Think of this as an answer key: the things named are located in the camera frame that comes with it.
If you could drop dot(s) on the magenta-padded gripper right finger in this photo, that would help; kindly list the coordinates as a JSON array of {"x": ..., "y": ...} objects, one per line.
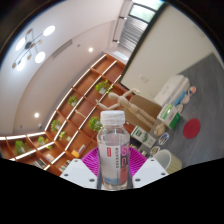
[{"x": 150, "y": 171}]

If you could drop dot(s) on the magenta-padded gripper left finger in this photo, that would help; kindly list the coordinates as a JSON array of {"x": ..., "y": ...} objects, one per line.
[{"x": 77, "y": 172}]

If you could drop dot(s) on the clear plastic water bottle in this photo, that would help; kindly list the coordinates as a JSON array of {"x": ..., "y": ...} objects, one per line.
[{"x": 112, "y": 156}]

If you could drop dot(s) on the yellow striped white mug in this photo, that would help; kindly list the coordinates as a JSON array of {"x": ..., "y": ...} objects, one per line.
[{"x": 173, "y": 163}]

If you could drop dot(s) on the green white drink carton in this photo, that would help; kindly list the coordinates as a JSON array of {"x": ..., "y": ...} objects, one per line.
[{"x": 143, "y": 136}]

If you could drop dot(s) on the small green white box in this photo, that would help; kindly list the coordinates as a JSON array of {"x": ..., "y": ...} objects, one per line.
[{"x": 169, "y": 116}]

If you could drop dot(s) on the red round coaster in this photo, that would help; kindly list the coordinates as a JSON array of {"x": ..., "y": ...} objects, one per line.
[{"x": 192, "y": 128}]

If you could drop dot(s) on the tan chair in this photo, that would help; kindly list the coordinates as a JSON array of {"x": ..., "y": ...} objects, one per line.
[{"x": 148, "y": 105}]

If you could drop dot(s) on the stack of white boxes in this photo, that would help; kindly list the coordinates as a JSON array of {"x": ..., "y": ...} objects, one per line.
[{"x": 171, "y": 90}]

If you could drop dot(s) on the branched ceiling lamp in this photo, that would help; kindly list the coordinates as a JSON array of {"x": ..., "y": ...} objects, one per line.
[{"x": 33, "y": 48}]

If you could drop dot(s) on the grey curtain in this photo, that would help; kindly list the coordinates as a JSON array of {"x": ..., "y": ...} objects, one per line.
[{"x": 133, "y": 33}]

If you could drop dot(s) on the window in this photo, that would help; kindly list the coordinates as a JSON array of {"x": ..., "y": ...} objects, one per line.
[{"x": 143, "y": 11}]

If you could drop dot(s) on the wooden wall shelf unit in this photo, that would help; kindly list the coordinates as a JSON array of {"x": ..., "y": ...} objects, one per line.
[{"x": 76, "y": 113}]

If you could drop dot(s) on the white wall outlet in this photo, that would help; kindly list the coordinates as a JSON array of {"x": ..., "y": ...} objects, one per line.
[{"x": 144, "y": 79}]

